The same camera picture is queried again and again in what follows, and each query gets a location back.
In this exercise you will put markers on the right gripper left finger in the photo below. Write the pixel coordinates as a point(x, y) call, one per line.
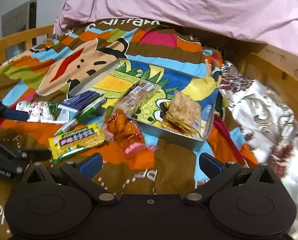
point(80, 176)

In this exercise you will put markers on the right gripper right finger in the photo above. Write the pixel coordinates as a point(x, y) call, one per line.
point(219, 174)

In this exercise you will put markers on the yellow green snack packet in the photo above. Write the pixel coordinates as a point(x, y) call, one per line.
point(74, 142)

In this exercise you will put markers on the green sausage stick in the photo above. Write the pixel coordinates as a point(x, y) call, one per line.
point(83, 114)

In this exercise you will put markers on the white green pickle pouch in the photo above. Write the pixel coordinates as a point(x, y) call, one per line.
point(44, 112)

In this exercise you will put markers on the orange red chicken feet pack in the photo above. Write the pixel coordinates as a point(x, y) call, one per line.
point(126, 133)

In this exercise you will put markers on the clear bag rice crisp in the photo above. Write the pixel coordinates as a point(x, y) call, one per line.
point(180, 97)

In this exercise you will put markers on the blue small box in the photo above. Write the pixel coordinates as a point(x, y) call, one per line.
point(78, 102)

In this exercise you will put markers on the clear brown snack bar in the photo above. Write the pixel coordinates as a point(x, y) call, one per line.
point(136, 97)

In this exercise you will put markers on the golden snack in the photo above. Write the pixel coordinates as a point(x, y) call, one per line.
point(183, 118)

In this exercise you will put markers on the floral white quilt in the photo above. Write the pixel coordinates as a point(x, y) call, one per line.
point(268, 125)

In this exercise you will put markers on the metal tray with dinosaur picture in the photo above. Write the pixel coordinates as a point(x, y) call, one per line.
point(115, 79)

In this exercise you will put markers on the colourful cartoon blanket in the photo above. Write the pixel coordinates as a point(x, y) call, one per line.
point(170, 56)

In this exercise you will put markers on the pink hanging sheet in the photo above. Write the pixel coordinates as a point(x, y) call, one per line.
point(273, 22)

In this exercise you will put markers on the grey wall cabinet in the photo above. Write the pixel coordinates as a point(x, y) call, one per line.
point(22, 18)

